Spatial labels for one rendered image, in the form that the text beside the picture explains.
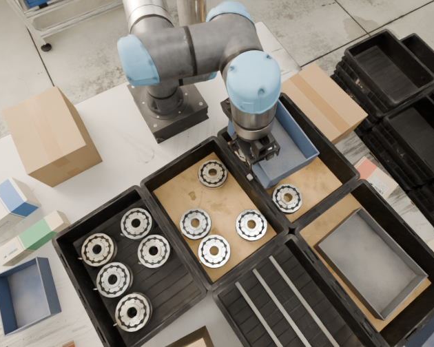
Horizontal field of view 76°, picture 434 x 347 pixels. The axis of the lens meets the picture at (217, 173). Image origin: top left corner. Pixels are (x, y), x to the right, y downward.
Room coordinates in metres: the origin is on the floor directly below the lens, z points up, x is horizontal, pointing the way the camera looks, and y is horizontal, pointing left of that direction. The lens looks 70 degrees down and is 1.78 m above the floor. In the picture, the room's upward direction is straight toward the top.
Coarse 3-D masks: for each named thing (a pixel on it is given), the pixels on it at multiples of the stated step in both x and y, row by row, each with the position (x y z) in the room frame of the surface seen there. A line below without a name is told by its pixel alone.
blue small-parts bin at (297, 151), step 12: (276, 108) 0.44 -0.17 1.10; (276, 120) 0.42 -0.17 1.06; (288, 120) 0.39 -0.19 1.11; (228, 132) 0.37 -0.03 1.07; (276, 132) 0.38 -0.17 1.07; (288, 132) 0.38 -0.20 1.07; (300, 132) 0.35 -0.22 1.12; (288, 144) 0.34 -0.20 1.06; (300, 144) 0.33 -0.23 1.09; (312, 144) 0.31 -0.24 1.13; (276, 156) 0.30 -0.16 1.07; (288, 156) 0.30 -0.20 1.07; (300, 156) 0.30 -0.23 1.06; (312, 156) 0.28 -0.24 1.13; (252, 168) 0.27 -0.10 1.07; (264, 168) 0.27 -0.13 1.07; (276, 168) 0.27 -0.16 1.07; (288, 168) 0.27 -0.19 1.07; (300, 168) 0.26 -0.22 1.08; (264, 180) 0.22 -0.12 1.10; (276, 180) 0.22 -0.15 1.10
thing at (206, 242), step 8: (208, 240) 0.10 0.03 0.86; (216, 240) 0.10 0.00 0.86; (224, 240) 0.10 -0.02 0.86; (200, 248) 0.07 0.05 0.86; (224, 248) 0.07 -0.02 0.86; (200, 256) 0.05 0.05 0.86; (208, 256) 0.05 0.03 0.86; (224, 256) 0.05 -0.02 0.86; (208, 264) 0.02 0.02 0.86; (216, 264) 0.02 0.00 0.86
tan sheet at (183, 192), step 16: (176, 176) 0.32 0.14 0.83; (192, 176) 0.32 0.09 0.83; (160, 192) 0.26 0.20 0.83; (176, 192) 0.27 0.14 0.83; (192, 192) 0.27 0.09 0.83; (208, 192) 0.27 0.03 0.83; (224, 192) 0.27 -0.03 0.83; (240, 192) 0.27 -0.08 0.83; (176, 208) 0.21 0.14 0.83; (208, 208) 0.21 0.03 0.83; (224, 208) 0.21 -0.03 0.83; (240, 208) 0.21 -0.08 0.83; (256, 208) 0.21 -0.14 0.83; (176, 224) 0.15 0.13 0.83; (192, 224) 0.15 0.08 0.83; (224, 224) 0.15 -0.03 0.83; (192, 240) 0.10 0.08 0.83; (240, 240) 0.10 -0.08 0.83; (240, 256) 0.05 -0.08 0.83; (208, 272) 0.00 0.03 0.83; (224, 272) 0.00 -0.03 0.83
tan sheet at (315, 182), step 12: (312, 168) 0.36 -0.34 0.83; (324, 168) 0.36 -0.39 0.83; (288, 180) 0.31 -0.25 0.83; (300, 180) 0.31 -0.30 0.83; (312, 180) 0.31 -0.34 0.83; (324, 180) 0.31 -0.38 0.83; (336, 180) 0.31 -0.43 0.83; (312, 192) 0.27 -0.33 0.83; (324, 192) 0.27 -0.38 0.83; (312, 204) 0.22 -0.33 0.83; (288, 216) 0.18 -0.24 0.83
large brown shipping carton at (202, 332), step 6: (198, 330) -0.18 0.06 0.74; (204, 330) -0.17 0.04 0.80; (186, 336) -0.20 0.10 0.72; (192, 336) -0.19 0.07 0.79; (198, 336) -0.17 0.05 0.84; (204, 336) -0.17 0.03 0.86; (174, 342) -0.22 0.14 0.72; (180, 342) -0.20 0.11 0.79; (186, 342) -0.19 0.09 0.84; (192, 342) -0.18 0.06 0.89; (198, 342) -0.18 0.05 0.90; (204, 342) -0.18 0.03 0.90; (210, 342) -0.21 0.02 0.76
